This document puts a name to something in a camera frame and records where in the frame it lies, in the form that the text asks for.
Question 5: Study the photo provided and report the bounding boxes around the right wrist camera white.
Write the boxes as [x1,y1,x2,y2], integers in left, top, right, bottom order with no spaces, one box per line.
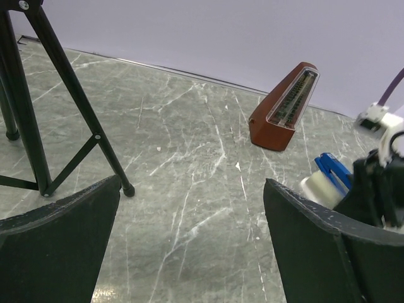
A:
[354,103,403,167]

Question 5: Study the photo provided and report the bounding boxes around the black music stand tripod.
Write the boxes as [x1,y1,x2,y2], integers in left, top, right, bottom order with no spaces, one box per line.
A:
[0,0,136,199]

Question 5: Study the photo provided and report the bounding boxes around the small beige white stapler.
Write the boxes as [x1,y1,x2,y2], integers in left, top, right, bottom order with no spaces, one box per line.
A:
[300,171,343,210]

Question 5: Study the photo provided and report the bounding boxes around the brown wooden metronome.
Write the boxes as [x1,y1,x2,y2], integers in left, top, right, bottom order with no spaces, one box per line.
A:
[249,62,320,152]

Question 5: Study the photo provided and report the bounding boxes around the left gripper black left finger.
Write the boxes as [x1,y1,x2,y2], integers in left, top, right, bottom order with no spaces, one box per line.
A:
[1,175,121,302]

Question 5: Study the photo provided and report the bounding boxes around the blue metal stapler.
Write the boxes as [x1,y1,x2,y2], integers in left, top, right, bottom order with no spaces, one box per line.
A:
[314,153,353,195]

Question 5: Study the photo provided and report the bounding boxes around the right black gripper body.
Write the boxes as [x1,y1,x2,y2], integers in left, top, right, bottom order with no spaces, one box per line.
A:
[333,150,403,227]

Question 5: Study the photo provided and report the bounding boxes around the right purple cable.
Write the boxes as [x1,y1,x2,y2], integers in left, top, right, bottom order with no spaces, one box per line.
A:
[377,66,404,107]

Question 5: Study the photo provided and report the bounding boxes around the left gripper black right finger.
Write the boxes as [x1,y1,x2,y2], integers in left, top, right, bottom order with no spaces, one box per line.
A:
[263,179,403,302]

